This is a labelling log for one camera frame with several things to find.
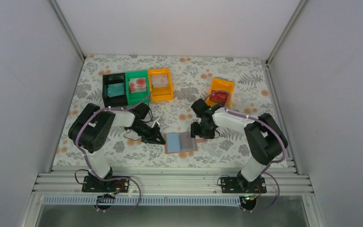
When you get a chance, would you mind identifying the floral tablecloth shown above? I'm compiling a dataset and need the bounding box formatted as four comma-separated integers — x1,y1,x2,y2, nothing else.
54,54,274,168

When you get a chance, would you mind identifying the aluminium mounting rail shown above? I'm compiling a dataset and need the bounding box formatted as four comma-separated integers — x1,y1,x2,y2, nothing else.
32,166,314,207

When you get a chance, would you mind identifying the red white card stack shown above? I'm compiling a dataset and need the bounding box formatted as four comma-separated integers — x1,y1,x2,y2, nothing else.
129,78,147,93

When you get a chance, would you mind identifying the orange storage bin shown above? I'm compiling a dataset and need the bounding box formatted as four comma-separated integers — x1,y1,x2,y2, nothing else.
205,78,234,107

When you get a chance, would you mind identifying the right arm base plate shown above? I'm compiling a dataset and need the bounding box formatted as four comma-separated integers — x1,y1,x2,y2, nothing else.
218,176,267,194

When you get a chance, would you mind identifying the yellow storage bin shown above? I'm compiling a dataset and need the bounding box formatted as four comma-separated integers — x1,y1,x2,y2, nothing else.
148,68,174,102

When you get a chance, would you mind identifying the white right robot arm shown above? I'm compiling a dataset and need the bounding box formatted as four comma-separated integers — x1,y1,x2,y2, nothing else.
190,99,288,192

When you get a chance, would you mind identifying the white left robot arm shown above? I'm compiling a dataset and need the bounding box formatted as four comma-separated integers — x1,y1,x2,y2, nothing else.
68,103,165,192

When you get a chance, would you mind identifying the teal card stack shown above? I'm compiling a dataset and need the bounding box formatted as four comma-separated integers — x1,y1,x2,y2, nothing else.
106,83,125,97

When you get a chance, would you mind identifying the green storage bin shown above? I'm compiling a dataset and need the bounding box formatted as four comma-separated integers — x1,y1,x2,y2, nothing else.
125,70,150,105

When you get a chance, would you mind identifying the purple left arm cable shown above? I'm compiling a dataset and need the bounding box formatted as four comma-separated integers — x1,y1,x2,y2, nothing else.
75,91,152,214

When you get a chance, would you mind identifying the black storage bin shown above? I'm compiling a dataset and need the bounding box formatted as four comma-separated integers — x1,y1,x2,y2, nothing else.
102,73,128,107

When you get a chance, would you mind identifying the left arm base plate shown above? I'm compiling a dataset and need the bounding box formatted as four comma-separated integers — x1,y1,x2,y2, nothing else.
81,176,130,193

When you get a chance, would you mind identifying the white floral card stack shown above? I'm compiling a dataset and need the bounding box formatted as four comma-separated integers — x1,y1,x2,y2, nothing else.
151,75,169,88

